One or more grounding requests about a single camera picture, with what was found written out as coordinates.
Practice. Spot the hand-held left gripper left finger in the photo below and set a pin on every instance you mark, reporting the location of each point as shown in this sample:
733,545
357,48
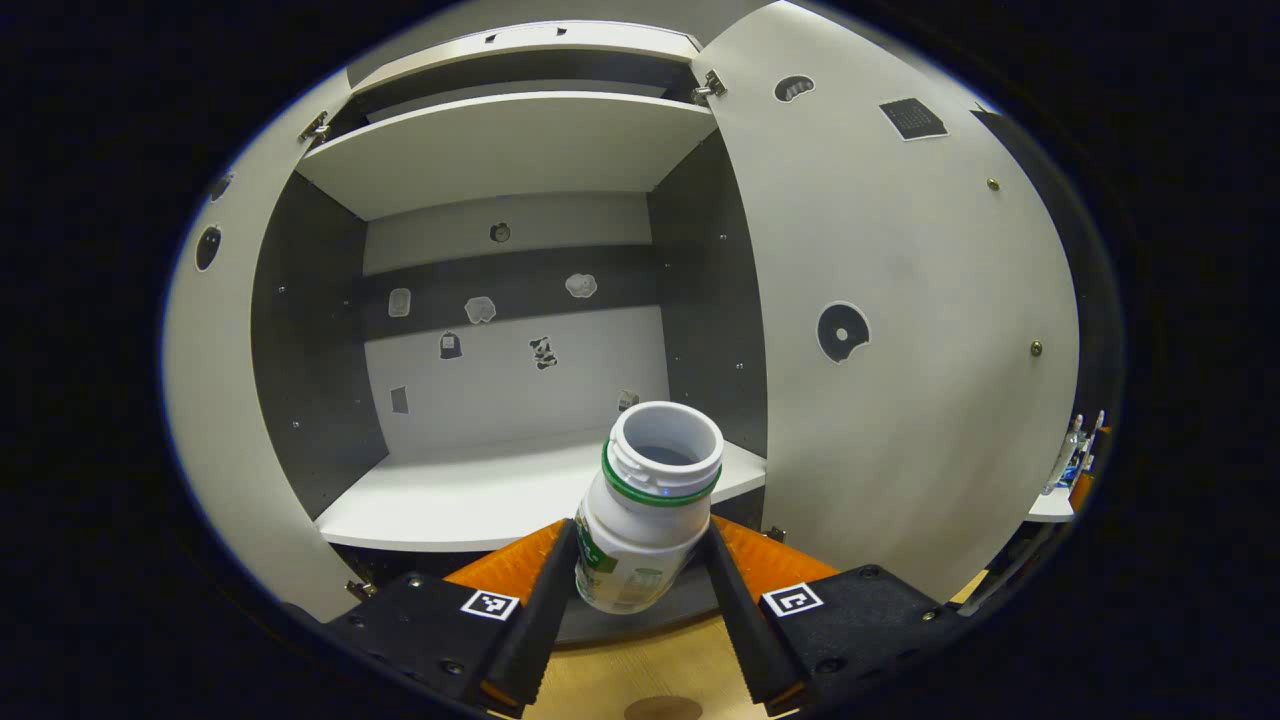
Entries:
540,630

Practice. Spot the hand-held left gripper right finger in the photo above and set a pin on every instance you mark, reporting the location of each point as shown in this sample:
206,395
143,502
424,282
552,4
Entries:
750,630

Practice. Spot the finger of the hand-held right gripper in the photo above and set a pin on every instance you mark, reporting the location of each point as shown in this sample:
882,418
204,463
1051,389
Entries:
1082,492

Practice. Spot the white plastic bottle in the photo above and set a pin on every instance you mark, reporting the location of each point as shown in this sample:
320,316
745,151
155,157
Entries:
640,540

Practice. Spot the white side table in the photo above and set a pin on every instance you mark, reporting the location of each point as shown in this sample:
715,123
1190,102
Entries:
1050,505

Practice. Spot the brown round table sticker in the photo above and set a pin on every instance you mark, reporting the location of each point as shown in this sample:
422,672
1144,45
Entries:
663,709

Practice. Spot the white cabinet shelf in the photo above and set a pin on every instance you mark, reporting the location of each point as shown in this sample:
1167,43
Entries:
450,495
500,150

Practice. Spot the white cabinet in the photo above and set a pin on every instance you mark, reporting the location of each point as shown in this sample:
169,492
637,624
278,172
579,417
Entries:
500,390

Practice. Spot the white cabinet door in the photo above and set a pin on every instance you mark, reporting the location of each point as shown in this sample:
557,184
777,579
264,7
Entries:
215,420
920,250

